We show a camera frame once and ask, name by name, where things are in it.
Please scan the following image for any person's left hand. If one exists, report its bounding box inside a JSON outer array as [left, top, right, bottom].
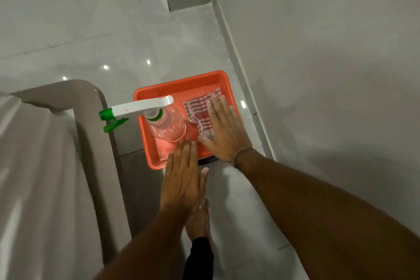
[[160, 139, 210, 215]]

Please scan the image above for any person's right hand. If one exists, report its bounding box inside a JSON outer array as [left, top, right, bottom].
[[197, 94, 253, 163]]

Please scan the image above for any beige upholstered furniture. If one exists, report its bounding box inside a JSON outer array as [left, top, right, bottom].
[[0, 80, 132, 280]]

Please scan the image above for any orange plastic tray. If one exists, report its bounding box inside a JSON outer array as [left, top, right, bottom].
[[133, 70, 239, 171]]

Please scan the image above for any person's right forearm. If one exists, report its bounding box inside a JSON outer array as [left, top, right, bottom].
[[234, 150, 420, 280]]

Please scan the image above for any person's bare foot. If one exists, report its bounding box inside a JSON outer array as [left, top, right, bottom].
[[184, 198, 211, 242]]

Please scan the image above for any thin wrist bracelet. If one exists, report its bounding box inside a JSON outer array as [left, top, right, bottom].
[[231, 147, 256, 169]]

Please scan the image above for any person's black trouser leg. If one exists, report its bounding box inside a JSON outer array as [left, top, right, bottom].
[[182, 237, 214, 280]]

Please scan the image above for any person's left forearm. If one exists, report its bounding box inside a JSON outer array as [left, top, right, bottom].
[[93, 206, 194, 280]]

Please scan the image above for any clear spray bottle green nozzle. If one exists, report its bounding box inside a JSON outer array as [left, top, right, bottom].
[[99, 95, 187, 143]]

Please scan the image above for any red white striped cloth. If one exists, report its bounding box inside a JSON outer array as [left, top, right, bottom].
[[183, 88, 223, 141]]

